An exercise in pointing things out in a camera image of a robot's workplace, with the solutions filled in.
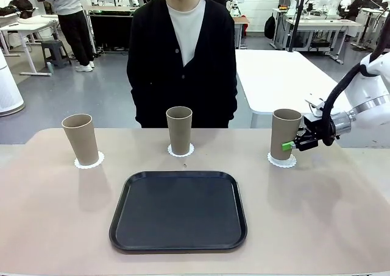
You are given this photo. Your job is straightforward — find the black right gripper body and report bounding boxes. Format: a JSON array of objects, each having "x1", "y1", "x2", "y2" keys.
[{"x1": 300, "y1": 113, "x2": 326, "y2": 152}]

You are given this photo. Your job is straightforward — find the brown paper cup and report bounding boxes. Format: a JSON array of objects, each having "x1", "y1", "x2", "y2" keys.
[
  {"x1": 270, "y1": 108, "x2": 303, "y2": 161},
  {"x1": 166, "y1": 106, "x2": 193, "y2": 155},
  {"x1": 61, "y1": 113, "x2": 101, "y2": 166}
]

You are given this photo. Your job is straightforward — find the white scalloped paper coaster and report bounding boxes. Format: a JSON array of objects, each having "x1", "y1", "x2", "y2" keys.
[
  {"x1": 74, "y1": 150, "x2": 106, "y2": 169},
  {"x1": 267, "y1": 152, "x2": 298, "y2": 169},
  {"x1": 167, "y1": 142, "x2": 195, "y2": 158}
]

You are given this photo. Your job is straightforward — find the person's right forearm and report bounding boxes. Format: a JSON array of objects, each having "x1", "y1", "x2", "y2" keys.
[{"x1": 126, "y1": 83, "x2": 144, "y2": 127}]

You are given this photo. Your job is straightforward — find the person's left forearm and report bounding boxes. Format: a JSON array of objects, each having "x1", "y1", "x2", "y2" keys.
[{"x1": 225, "y1": 83, "x2": 238, "y2": 124}]

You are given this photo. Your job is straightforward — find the large white table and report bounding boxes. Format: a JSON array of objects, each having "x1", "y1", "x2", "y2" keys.
[{"x1": 236, "y1": 49, "x2": 350, "y2": 129}]

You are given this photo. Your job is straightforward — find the long white workbench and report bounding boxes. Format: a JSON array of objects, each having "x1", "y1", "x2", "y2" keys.
[{"x1": 285, "y1": 17, "x2": 347, "y2": 65}]

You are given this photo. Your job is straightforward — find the black stand pole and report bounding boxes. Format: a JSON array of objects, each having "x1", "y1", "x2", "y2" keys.
[{"x1": 288, "y1": 0, "x2": 307, "y2": 53}]

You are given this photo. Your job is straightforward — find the black hanging backpack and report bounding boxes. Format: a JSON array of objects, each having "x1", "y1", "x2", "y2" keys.
[{"x1": 263, "y1": 13, "x2": 277, "y2": 40}]

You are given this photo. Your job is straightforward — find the brown top desk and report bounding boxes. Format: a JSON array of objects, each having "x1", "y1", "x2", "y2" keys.
[{"x1": 234, "y1": 16, "x2": 250, "y2": 50}]

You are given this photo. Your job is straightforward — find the white desk with monitor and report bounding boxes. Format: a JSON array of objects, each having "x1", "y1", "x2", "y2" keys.
[{"x1": 350, "y1": 7, "x2": 390, "y2": 57}]

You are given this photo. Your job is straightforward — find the dark plastic serving tray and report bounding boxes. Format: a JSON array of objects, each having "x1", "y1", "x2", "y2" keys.
[{"x1": 108, "y1": 170, "x2": 248, "y2": 254}]

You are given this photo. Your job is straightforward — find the seated person in black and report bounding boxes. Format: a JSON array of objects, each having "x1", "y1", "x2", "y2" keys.
[{"x1": 339, "y1": 0, "x2": 363, "y2": 18}]

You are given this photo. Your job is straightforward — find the black computer monitor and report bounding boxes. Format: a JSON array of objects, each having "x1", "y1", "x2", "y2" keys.
[{"x1": 361, "y1": 0, "x2": 384, "y2": 10}]

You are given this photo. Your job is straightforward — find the person in black cardigan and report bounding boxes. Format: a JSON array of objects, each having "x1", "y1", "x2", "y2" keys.
[{"x1": 126, "y1": 0, "x2": 238, "y2": 129}]

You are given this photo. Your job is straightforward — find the dark workbench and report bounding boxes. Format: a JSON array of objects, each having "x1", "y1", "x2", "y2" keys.
[{"x1": 87, "y1": 6, "x2": 135, "y2": 53}]

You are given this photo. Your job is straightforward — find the bystander grey top black trousers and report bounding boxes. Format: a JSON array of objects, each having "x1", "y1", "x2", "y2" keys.
[{"x1": 41, "y1": 0, "x2": 95, "y2": 73}]

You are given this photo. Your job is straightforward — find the grey plastic stool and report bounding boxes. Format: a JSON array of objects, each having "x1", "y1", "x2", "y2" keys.
[{"x1": 40, "y1": 40, "x2": 71, "y2": 69}]

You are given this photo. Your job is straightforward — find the white desk with metal legs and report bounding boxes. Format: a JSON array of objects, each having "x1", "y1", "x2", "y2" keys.
[{"x1": 0, "y1": 13, "x2": 63, "y2": 77}]

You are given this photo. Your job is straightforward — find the white perforated cylinder appliance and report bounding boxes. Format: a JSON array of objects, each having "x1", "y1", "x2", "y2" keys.
[{"x1": 0, "y1": 49, "x2": 26, "y2": 115}]

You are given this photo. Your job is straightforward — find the black backpack on desk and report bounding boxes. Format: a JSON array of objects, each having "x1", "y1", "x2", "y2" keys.
[{"x1": 0, "y1": 0, "x2": 34, "y2": 18}]

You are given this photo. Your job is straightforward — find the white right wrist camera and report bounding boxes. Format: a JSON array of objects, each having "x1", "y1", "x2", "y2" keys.
[{"x1": 305, "y1": 94, "x2": 328, "y2": 118}]

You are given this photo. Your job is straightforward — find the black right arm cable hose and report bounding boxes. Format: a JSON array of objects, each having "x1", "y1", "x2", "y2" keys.
[{"x1": 321, "y1": 13, "x2": 390, "y2": 147}]

